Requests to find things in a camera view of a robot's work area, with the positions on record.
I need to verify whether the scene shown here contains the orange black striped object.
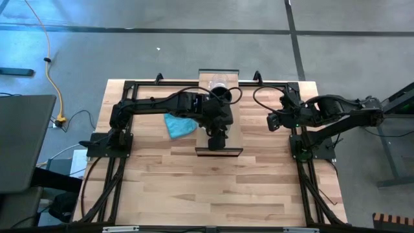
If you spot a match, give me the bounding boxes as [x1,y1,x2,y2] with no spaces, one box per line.
[372,212,414,231]

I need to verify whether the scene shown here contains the black table rail frame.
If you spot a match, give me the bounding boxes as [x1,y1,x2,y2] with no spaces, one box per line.
[72,79,349,233]

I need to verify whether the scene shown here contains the clear plastic footed cup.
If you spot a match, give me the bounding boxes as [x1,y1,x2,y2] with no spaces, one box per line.
[208,73,229,90]

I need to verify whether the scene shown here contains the yellow extension cable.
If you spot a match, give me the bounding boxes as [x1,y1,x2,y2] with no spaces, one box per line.
[24,0,68,126]

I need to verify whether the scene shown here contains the wooden shelf with black frame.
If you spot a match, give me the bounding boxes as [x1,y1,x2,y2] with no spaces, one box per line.
[195,68,244,159]

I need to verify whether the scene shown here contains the silver bracket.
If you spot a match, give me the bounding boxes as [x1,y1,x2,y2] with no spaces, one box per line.
[102,226,140,233]
[283,227,320,233]

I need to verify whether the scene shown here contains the black floor plate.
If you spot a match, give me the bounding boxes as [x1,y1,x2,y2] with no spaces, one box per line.
[0,67,35,77]

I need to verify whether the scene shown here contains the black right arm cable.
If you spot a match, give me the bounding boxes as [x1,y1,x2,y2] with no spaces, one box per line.
[252,85,287,114]

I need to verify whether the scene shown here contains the grey metal stand frame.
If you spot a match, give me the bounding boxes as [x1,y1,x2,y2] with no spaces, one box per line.
[355,82,414,188]

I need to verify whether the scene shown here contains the black bag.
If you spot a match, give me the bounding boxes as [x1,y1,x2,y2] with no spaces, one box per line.
[48,192,78,224]

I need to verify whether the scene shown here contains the light blue cloth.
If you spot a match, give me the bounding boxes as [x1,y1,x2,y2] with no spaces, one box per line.
[163,113,199,140]

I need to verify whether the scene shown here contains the white box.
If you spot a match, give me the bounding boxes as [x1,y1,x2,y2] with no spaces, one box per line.
[69,149,88,179]

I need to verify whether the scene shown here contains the grey desk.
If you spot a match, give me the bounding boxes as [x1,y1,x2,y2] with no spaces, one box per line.
[0,94,58,194]

